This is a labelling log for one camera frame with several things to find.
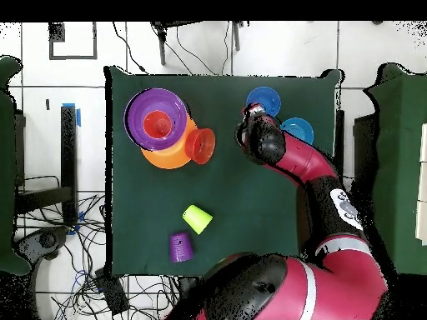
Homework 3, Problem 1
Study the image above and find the dark blue bowl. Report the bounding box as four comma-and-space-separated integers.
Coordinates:
245, 86, 282, 118

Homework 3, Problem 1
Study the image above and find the small orange bowl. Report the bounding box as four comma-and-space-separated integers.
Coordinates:
183, 127, 217, 166

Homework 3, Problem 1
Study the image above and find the large yellow-orange bowl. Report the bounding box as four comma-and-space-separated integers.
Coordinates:
140, 116, 198, 171

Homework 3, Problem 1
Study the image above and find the purple bowl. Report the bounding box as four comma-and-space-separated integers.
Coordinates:
123, 87, 188, 152

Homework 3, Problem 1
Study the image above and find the green cup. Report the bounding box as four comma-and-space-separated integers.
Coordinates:
182, 204, 214, 236

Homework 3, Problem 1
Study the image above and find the flat-bottomed light blue bowl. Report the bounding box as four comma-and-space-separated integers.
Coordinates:
279, 117, 315, 146

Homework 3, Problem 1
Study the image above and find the black tripod stand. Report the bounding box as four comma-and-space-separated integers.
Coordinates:
150, 20, 246, 67

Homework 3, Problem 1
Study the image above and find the purple cup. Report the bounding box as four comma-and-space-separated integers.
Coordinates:
168, 232, 195, 264

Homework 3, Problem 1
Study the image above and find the dark green tablecloth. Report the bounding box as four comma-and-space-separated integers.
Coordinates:
104, 65, 341, 278

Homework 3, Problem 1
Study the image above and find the black power strip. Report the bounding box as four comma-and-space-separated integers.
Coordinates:
93, 267, 130, 316

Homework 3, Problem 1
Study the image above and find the black chair base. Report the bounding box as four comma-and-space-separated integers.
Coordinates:
13, 226, 69, 264

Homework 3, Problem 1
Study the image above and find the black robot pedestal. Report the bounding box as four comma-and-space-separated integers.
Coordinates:
178, 275, 208, 301

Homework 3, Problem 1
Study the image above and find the black table frame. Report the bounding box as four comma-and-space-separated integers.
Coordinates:
14, 104, 79, 228

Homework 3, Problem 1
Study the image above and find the black square floor frame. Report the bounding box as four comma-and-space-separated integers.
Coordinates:
48, 22, 98, 61

